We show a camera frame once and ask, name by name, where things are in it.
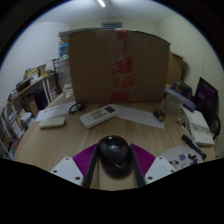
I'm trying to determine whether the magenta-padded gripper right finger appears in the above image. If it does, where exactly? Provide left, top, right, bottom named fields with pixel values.
left=129, top=143, right=177, bottom=189

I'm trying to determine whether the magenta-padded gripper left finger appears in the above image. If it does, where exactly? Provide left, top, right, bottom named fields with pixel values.
left=49, top=143, right=101, bottom=189

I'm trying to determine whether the black computer mouse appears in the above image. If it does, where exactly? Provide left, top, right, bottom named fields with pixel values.
left=97, top=134, right=133, bottom=179

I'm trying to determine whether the round white printed mouse pad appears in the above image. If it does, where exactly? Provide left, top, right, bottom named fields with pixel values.
left=159, top=145, right=205, bottom=169

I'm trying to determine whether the black marker pen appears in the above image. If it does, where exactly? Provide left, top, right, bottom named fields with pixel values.
left=181, top=133, right=208, bottom=161

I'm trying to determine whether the small flat white remote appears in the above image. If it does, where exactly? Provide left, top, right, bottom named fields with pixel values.
left=38, top=115, right=67, bottom=130

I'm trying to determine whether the small dark clip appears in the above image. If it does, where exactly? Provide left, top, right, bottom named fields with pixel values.
left=153, top=109, right=167, bottom=122

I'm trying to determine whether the white book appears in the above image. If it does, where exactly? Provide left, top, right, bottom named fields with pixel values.
left=182, top=107, right=215, bottom=148

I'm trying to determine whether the white remote control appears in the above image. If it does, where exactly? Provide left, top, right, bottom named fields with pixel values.
left=79, top=104, right=121, bottom=130

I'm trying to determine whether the clear round plastic container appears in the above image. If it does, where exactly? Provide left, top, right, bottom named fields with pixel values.
left=164, top=93, right=184, bottom=116

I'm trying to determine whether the blue book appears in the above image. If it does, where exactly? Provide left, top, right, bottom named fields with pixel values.
left=164, top=85, right=197, bottom=113

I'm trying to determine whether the cluttered shelf unit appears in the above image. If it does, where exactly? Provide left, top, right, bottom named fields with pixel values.
left=0, top=59, right=68, bottom=161

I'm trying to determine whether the black office chair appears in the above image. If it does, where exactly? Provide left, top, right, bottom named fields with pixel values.
left=194, top=76, right=222, bottom=141

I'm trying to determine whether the clear plastic bottle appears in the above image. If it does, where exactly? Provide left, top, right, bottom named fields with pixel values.
left=56, top=59, right=73, bottom=98

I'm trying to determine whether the open brown cardboard box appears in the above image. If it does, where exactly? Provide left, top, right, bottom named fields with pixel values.
left=168, top=51, right=185, bottom=86

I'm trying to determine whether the large brown cardboard box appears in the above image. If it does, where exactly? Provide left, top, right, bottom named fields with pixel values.
left=67, top=29, right=172, bottom=104

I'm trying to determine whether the window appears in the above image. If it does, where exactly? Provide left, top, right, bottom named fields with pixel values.
left=101, top=22, right=124, bottom=29

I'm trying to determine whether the black coiled cable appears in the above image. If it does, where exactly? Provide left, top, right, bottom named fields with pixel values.
left=68, top=102, right=86, bottom=115

